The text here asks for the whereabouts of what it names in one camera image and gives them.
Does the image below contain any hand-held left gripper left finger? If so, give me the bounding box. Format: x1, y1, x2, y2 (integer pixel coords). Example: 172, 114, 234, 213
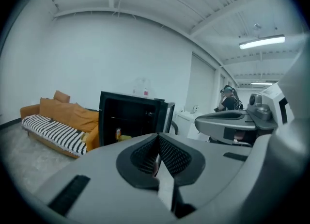
35, 132, 176, 224

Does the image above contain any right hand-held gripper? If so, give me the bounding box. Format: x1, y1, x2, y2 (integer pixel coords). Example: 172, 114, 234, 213
195, 82, 295, 145

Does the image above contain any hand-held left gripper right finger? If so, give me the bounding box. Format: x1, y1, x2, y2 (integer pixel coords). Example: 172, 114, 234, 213
158, 123, 308, 219

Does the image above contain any white sink counter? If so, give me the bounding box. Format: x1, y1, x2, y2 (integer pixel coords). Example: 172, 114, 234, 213
174, 110, 211, 143

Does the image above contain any white roller blind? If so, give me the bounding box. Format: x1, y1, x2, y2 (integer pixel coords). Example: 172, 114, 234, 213
186, 52, 217, 115

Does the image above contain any black chair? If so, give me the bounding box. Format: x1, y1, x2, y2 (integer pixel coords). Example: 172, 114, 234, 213
170, 120, 180, 136

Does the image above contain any orange sofa cushion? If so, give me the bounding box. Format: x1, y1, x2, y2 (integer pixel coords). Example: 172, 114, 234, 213
53, 90, 71, 104
39, 97, 78, 125
70, 103, 100, 133

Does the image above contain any black white striped blanket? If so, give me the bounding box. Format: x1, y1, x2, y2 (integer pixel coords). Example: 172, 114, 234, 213
21, 114, 88, 158

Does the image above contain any clear plastic container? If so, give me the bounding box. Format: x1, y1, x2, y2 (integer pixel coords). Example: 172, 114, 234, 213
132, 77, 153, 98

